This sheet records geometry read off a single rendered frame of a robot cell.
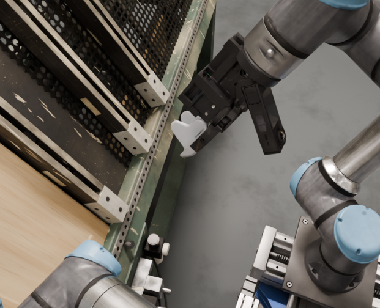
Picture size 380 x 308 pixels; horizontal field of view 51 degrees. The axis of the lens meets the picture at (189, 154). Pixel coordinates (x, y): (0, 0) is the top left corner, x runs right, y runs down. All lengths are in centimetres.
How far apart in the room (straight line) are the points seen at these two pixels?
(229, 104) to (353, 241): 51
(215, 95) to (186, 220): 179
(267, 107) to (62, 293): 37
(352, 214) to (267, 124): 46
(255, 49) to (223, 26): 293
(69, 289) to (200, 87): 32
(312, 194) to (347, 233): 12
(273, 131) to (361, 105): 248
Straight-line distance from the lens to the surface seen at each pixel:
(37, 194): 115
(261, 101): 55
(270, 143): 57
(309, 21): 48
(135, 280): 141
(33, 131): 110
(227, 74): 55
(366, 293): 117
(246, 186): 243
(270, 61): 51
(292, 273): 112
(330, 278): 109
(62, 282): 59
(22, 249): 113
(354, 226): 96
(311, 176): 100
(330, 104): 296
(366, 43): 54
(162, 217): 211
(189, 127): 60
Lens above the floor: 207
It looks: 55 degrees down
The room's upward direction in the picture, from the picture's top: straight up
